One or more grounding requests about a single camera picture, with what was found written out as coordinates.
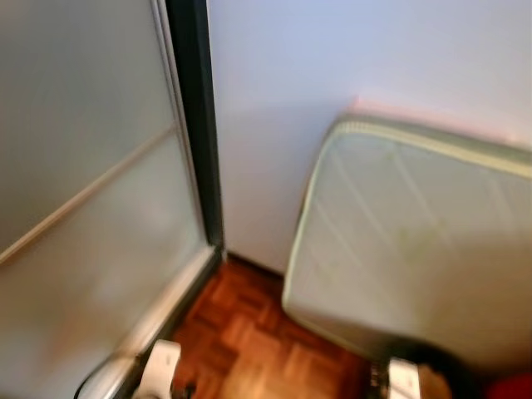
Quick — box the black round bin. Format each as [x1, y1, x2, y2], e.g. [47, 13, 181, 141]
[370, 337, 487, 399]

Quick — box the frosted glass sliding door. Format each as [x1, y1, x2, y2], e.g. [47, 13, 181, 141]
[0, 0, 210, 399]

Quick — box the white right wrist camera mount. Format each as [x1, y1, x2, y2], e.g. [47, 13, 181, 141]
[388, 357, 421, 399]

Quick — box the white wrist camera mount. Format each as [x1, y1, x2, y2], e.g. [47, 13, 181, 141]
[388, 357, 421, 399]
[137, 339, 182, 399]

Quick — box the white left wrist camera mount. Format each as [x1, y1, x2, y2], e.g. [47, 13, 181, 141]
[137, 339, 182, 399]

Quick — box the black door frame post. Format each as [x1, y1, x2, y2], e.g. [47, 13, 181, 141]
[164, 0, 227, 267]

